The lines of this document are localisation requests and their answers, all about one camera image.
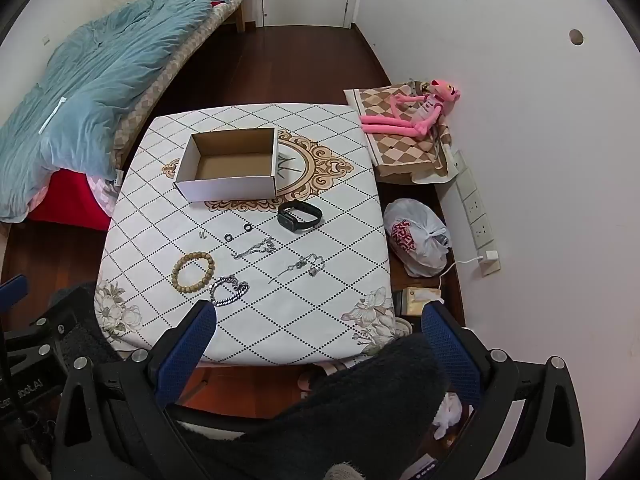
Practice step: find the red cloth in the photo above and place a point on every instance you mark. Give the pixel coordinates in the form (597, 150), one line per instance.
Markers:
(70, 205)

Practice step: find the crumpled white tissue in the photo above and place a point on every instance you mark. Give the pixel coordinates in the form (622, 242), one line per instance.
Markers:
(450, 412)

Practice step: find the white plastic bag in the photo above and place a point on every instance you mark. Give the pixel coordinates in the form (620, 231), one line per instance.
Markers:
(415, 230)

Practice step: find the white charger plug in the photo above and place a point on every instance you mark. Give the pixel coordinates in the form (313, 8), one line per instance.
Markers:
(488, 256)

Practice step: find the light blue duvet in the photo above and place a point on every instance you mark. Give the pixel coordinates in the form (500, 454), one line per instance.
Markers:
(100, 85)

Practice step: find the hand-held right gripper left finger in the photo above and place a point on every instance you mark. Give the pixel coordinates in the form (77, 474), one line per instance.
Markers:
(187, 355)

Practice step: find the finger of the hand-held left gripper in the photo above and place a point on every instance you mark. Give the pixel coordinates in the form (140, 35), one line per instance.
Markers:
(12, 291)

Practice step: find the pink plush toy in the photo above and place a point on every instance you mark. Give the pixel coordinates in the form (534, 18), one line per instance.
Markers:
(425, 110)

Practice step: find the small tan box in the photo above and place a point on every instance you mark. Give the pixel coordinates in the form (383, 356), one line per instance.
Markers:
(415, 302)

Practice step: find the white wall socket row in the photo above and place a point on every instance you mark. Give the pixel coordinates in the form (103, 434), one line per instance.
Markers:
(475, 210)

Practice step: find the black smart band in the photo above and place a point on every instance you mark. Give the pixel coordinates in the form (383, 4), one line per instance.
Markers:
(287, 220)

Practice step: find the cardboard box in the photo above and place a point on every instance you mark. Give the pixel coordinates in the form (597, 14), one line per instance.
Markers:
(225, 190)

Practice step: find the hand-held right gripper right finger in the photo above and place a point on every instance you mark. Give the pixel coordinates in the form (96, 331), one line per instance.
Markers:
(450, 355)

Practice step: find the dark fleece pants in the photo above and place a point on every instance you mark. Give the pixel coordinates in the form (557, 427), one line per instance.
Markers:
(350, 410)

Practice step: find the white diamond-patterned tablecloth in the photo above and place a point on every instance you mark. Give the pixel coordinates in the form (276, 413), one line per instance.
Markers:
(325, 210)

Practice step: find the pink checkered sheet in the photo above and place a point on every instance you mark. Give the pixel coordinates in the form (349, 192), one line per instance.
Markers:
(102, 192)

